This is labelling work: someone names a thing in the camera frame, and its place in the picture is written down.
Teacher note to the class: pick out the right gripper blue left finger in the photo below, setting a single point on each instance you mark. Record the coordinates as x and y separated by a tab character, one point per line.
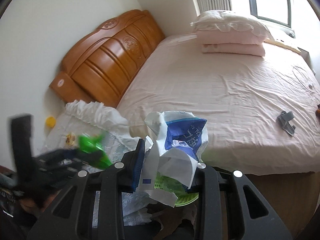
70	214

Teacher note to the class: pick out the yellow round cap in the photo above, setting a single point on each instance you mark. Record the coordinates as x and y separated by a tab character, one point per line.
50	122

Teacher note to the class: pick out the pink bed sheet mattress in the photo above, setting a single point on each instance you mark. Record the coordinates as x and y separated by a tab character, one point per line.
240	96

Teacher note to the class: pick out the green yellow snack wrapper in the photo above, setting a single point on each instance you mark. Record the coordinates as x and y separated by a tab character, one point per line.
93	149

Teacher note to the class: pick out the small yellow snack piece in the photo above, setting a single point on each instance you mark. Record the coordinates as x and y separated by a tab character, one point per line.
70	139

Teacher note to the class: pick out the grey clip on bed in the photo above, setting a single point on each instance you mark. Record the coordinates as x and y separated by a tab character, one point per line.
284	119

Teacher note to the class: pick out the folded pink blanket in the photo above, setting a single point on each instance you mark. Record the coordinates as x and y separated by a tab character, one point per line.
235	42

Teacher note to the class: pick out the green plastic trash basket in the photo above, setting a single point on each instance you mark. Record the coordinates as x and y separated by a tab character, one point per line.
172	187

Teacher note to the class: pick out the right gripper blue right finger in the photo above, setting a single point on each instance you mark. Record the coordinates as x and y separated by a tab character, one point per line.
231	207

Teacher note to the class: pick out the blue white bag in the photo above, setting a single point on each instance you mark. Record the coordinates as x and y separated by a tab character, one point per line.
181	138

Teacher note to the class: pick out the wooden bed headboard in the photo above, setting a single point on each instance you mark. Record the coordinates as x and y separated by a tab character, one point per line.
102	65

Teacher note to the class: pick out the white ruffled pillow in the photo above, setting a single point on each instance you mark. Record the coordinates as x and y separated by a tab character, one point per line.
226	20

